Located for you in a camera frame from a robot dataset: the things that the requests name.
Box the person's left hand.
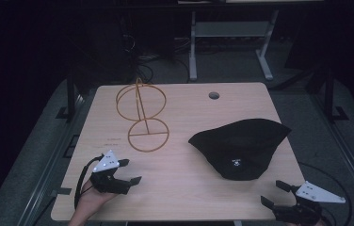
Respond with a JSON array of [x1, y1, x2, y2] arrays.
[[76, 180, 117, 218]]

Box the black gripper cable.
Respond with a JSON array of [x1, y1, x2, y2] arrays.
[[73, 154, 105, 210], [297, 161, 354, 226]]

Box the aluminium floor rail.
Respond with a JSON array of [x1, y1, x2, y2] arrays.
[[16, 92, 85, 226], [310, 92, 354, 218]]

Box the gold wire hat stand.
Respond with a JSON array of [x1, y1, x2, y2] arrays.
[[115, 77, 170, 153]]

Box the grey metal table frame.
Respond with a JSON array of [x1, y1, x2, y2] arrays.
[[188, 8, 281, 82]]

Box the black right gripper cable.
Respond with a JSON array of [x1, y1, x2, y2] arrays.
[[297, 161, 354, 226]]

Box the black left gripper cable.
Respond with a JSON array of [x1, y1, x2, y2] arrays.
[[73, 154, 105, 210]]

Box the black metal stand post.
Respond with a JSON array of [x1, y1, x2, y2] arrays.
[[56, 73, 76, 121], [323, 67, 350, 124]]

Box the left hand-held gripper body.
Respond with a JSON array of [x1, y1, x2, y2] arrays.
[[88, 150, 133, 195]]

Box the bundle of floor cables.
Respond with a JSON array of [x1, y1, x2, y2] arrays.
[[120, 32, 192, 83]]

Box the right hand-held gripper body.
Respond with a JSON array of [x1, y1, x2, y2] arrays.
[[273, 181, 346, 225]]

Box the black hat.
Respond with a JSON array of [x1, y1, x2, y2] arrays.
[[187, 118, 293, 182]]

